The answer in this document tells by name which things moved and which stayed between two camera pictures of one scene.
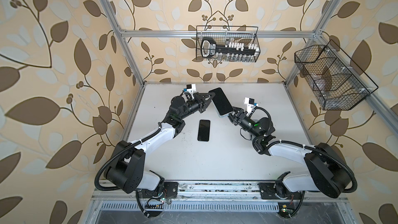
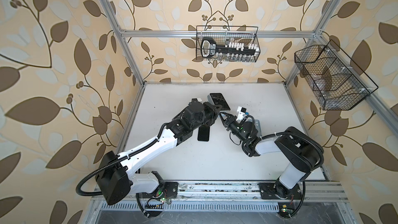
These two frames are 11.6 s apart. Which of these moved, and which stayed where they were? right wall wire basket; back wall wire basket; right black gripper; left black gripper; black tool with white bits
Moved: right black gripper; left black gripper
Stayed: back wall wire basket; black tool with white bits; right wall wire basket
